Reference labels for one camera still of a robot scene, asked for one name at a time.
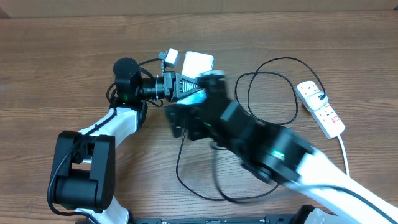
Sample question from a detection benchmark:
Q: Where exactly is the blue Galaxy smartphone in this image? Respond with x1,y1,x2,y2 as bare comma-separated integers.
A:
177,51,214,105

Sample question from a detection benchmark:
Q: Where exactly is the white USB charger plug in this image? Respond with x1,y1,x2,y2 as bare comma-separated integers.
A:
305,92,328,111

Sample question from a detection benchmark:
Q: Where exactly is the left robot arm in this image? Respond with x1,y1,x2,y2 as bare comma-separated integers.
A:
47,51,214,223

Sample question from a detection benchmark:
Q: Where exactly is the black USB charging cable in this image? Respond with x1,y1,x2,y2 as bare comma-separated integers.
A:
175,57,327,203

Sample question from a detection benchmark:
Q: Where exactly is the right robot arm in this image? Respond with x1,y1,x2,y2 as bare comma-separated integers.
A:
165,70,397,223

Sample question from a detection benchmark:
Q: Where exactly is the white power strip cord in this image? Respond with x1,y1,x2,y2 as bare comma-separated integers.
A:
337,134,351,178

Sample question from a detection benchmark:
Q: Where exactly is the white power strip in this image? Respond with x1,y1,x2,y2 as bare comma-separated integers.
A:
295,81,345,139

